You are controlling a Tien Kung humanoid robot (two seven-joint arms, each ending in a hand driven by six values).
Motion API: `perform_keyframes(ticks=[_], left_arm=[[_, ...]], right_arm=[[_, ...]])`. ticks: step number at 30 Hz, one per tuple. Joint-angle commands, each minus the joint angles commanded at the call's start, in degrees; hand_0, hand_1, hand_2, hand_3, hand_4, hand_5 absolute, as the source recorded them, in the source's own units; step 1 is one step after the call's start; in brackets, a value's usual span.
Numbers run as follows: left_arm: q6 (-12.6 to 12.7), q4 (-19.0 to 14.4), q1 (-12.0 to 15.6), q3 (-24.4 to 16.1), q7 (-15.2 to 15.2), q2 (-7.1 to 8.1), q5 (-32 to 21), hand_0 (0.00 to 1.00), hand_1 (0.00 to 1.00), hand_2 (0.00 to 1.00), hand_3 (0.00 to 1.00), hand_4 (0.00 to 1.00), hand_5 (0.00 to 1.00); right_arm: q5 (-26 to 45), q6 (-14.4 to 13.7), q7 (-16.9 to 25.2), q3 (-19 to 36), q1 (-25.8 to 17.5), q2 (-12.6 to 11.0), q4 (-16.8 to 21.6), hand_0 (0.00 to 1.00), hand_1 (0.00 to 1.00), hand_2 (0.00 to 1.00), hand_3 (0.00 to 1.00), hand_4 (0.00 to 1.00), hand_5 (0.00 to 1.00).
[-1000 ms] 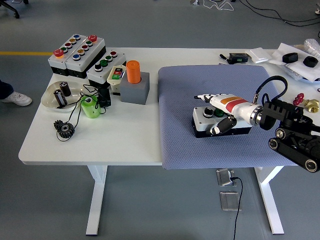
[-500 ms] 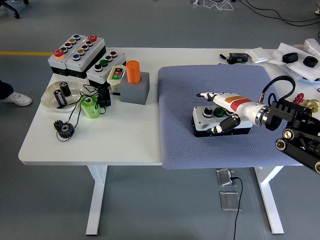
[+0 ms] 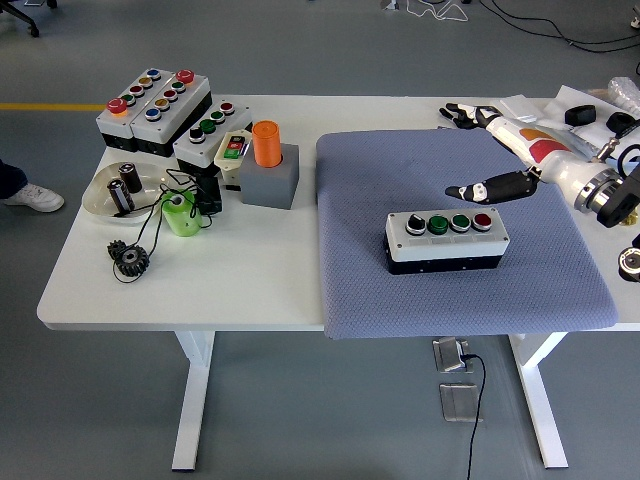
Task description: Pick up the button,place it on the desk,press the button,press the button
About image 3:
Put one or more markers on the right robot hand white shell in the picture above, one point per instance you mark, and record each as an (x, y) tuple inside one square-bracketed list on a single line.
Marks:
[(550, 155)]

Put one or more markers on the four-button control box with selector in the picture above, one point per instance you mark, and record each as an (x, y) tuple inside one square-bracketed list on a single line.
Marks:
[(200, 148), (445, 247)]

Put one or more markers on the five-button box red mushroom button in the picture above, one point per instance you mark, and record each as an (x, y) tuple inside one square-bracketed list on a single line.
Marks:
[(112, 122), (160, 127)]

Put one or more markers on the white flat box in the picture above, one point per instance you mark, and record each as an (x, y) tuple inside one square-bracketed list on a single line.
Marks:
[(520, 106)]

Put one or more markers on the bubble wrap roll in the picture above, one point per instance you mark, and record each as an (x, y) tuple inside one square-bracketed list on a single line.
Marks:
[(625, 92)]

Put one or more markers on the grey-blue textured mat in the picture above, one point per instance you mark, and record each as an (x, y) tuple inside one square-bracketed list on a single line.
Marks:
[(375, 170)]

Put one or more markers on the open metal floor socket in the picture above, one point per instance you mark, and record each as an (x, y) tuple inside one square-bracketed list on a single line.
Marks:
[(447, 355)]

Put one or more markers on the white table leg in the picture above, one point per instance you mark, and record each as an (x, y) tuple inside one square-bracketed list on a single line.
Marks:
[(192, 400), (540, 400)]

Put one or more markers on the closed metal floor plate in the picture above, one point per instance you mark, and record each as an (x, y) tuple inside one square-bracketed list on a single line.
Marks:
[(457, 402)]

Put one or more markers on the orange plastic cylinder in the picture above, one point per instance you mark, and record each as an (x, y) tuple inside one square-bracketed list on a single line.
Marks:
[(267, 145)]

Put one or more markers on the grey plastic block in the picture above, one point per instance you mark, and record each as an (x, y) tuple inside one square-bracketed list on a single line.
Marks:
[(267, 187)]

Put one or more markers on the small black box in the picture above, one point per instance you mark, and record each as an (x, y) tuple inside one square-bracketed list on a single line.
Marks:
[(209, 200)]

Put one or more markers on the light green plastic cylinder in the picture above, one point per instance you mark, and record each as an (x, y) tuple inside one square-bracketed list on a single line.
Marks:
[(182, 217)]

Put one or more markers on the dark brown capacitor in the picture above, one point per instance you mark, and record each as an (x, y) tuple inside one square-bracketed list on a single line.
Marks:
[(131, 180), (120, 196)]

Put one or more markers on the large black bevel gear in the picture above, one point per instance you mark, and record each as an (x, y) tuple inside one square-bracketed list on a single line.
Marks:
[(132, 262)]

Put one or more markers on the small black bevel gear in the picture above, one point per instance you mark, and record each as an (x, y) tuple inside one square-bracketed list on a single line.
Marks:
[(114, 247)]

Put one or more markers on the clear round dish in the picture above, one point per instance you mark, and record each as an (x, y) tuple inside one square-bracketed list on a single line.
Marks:
[(97, 195)]

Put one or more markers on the person's shoe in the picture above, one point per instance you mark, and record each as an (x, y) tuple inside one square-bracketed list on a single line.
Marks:
[(37, 198)]

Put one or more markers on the person's leg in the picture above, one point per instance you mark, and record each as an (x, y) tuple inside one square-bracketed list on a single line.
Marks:
[(10, 180)]

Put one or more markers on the black office chair base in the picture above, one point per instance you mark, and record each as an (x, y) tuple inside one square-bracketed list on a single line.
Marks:
[(22, 17)]

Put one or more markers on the cream switch red green buttons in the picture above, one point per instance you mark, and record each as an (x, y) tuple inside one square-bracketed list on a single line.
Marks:
[(225, 161)]

